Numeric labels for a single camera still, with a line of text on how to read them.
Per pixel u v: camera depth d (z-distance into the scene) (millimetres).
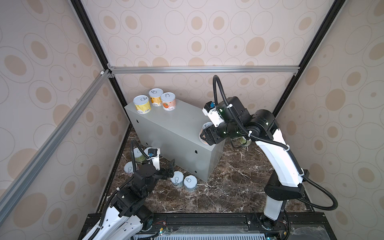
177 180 817
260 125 372
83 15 695
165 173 615
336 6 680
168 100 744
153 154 583
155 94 762
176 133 668
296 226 741
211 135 515
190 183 814
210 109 515
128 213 467
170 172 636
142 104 715
